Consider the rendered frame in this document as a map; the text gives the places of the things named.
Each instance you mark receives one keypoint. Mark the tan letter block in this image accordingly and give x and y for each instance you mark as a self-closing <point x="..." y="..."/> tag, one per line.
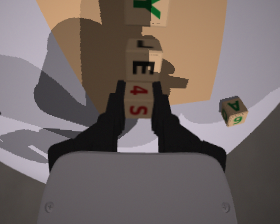
<point x="143" y="60"/>
<point x="138" y="100"/>
<point x="146" y="13"/>
<point x="234" y="112"/>

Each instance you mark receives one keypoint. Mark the tan flat mat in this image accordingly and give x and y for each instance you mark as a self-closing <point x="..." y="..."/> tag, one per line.
<point x="93" y="38"/>

